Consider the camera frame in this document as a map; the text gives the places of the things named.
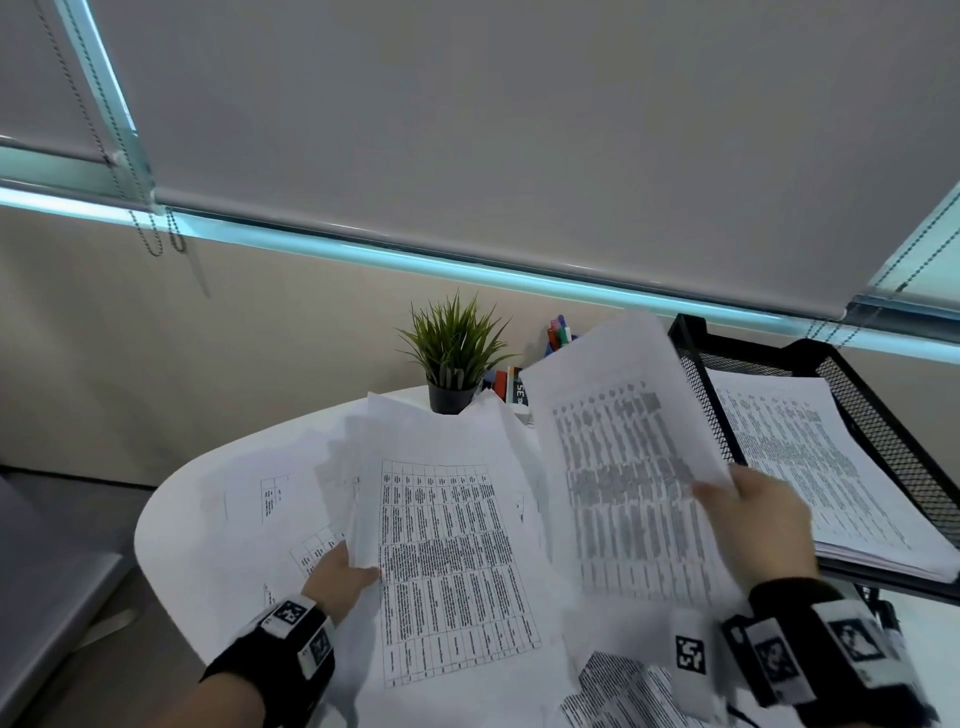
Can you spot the black right wristband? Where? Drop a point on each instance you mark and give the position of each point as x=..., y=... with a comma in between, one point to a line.
x=787, y=592

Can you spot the potted green plant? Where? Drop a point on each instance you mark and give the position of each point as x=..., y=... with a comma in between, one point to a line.
x=450, y=397

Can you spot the wide grey roller blind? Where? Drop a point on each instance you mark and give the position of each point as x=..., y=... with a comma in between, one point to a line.
x=525, y=135

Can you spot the grey low cabinet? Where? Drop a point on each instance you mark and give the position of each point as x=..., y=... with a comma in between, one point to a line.
x=45, y=600

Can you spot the person's left forearm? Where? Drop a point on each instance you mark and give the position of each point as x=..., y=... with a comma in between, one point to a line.
x=210, y=709

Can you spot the black wristband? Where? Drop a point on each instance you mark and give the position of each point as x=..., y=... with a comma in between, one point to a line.
x=240, y=660
x=787, y=592

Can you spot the person's left hand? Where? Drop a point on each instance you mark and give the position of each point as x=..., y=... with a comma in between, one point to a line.
x=337, y=581

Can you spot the person's right hand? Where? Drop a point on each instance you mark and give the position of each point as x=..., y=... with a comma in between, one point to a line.
x=765, y=532

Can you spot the black left wristband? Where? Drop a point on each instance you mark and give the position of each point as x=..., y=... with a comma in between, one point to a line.
x=240, y=660

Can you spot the pile of papers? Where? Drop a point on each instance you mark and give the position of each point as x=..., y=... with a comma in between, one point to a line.
x=615, y=694

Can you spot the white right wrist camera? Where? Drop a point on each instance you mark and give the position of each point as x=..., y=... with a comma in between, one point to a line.
x=690, y=652

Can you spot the blue pen holder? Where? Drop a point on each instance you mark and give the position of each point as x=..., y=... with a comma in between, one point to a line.
x=555, y=346

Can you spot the black mesh paper tray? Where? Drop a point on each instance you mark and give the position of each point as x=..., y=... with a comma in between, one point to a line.
x=892, y=435

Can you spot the white table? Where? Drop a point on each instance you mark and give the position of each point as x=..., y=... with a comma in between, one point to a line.
x=172, y=525

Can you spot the glass window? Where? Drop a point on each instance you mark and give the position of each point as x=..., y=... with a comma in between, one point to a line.
x=450, y=264

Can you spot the white box with dark label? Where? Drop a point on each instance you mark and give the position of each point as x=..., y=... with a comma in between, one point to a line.
x=517, y=390

